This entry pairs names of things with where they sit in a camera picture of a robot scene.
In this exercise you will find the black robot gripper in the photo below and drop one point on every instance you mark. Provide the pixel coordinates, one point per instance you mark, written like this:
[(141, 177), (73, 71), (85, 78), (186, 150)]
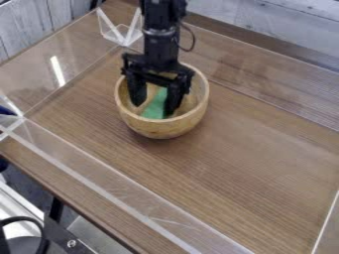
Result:
[(158, 66)]

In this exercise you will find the green rectangular block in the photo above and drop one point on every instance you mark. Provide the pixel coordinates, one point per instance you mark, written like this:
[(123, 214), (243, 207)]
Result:
[(154, 110)]

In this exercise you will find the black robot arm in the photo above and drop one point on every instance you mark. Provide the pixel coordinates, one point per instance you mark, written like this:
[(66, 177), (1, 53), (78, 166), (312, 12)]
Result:
[(162, 15)]

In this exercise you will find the brown wooden bowl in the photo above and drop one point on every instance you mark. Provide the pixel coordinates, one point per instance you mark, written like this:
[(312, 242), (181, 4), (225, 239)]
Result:
[(147, 119)]

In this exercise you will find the black table leg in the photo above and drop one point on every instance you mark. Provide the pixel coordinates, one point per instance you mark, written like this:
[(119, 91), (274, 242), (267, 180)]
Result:
[(57, 210)]

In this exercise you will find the clear acrylic tray enclosure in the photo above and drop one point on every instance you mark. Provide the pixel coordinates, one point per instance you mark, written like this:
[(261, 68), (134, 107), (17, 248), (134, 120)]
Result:
[(246, 185)]

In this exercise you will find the black metal bracket with bolt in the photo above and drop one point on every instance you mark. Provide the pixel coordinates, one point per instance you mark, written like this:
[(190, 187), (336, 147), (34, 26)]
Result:
[(62, 241)]

